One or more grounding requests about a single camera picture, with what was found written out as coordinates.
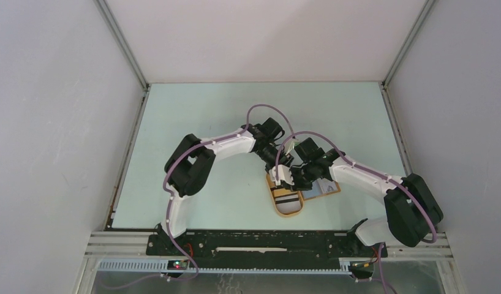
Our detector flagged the orange leather card holder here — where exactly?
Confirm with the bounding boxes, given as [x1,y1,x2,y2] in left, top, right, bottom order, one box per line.
[301,179,341,201]

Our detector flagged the orange oval plastic tray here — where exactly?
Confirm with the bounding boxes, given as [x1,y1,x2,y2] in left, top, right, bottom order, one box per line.
[265,172,305,218]

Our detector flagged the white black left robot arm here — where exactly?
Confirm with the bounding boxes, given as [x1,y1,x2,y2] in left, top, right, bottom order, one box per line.
[160,118,294,255]

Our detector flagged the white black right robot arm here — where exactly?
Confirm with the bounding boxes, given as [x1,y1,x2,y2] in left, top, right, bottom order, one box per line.
[270,138,443,256]

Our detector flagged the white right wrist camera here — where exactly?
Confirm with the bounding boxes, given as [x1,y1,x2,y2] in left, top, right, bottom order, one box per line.
[268,165,294,189]

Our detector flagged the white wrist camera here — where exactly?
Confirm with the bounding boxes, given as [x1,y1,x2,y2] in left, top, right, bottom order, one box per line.
[283,138,300,154]
[268,165,294,189]

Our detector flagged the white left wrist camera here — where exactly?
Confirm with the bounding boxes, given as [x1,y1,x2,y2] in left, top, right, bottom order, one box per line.
[283,138,300,154]

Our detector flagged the black mounting base plate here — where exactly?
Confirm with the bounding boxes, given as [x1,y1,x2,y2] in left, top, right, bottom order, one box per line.
[146,227,388,270]

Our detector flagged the aluminium frame rail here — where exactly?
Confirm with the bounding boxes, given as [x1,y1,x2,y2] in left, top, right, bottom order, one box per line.
[84,231,454,262]

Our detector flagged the grey slotted cable duct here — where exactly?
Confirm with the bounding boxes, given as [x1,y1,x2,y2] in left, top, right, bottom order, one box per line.
[97,258,351,274]

